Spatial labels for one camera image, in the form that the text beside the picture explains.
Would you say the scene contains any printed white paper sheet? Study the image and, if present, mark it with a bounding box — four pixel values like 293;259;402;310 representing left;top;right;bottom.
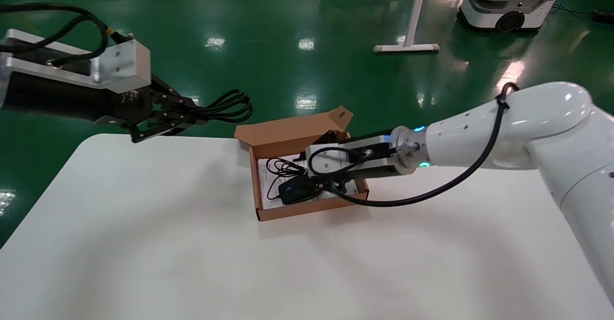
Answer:
257;154;361;210

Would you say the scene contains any grey left wrist camera bracket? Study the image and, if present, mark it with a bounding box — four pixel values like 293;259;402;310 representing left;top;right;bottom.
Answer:
0;29;152;95

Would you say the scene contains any white stand with foot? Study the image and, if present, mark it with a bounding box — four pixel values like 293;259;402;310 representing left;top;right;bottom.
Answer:
373;0;440;54

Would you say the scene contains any white wheeled robot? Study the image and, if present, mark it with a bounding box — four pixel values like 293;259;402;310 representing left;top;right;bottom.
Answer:
458;0;562;34

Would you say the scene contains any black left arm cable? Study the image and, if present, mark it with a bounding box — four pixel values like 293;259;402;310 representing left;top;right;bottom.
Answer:
0;3;136;67

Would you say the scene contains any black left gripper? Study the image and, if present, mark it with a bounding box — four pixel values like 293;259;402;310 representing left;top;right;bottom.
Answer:
0;71;209;143

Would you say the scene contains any grey right wrist camera bracket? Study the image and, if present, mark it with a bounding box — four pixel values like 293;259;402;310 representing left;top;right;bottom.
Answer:
306;135;409;178

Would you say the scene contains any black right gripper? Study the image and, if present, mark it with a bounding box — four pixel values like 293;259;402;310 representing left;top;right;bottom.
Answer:
318;130;400;192

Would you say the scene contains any blue floor cable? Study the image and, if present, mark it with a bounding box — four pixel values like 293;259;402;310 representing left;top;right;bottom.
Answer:
551;1;600;17

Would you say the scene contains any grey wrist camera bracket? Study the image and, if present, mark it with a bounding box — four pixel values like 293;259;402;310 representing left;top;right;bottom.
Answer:
306;135;409;178
0;29;152;95

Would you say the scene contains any open brown cardboard box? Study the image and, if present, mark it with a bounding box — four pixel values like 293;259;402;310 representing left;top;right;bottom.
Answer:
234;106;370;222

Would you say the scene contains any black wired computer mouse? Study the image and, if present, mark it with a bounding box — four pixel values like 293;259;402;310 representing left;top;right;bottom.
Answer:
265;156;324;206

